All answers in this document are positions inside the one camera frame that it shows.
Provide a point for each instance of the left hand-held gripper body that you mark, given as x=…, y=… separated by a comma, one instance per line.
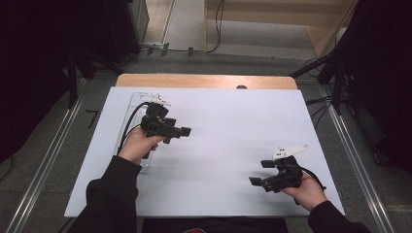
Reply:
x=157, y=124

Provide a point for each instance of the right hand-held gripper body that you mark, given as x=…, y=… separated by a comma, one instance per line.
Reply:
x=285, y=174

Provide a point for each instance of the clear plastic container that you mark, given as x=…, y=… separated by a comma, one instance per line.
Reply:
x=136, y=103

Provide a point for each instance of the person's left hand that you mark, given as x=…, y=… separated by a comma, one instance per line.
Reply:
x=139, y=145

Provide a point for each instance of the person's right hand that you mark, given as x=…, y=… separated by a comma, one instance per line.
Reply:
x=306, y=194

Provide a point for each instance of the white board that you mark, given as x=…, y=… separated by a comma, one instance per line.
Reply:
x=243, y=123

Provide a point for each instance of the wooden table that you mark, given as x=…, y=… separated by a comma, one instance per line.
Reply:
x=194, y=80

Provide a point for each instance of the person's dark lap clothing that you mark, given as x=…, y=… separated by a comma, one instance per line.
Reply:
x=226, y=226

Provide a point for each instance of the red cloth patch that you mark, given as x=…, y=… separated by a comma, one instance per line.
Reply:
x=195, y=230

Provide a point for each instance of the black stand legs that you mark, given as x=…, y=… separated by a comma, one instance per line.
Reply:
x=333, y=71
x=75, y=77

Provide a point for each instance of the black cabinet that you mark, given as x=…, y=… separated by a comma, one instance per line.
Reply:
x=128, y=26

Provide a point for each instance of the dark curtain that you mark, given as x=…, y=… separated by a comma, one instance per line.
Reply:
x=382, y=81
x=32, y=64

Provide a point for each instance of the light wooden shelf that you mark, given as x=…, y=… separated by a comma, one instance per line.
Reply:
x=311, y=19

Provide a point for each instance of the metal floor rail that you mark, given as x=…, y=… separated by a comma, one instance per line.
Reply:
x=45, y=155
x=356, y=155

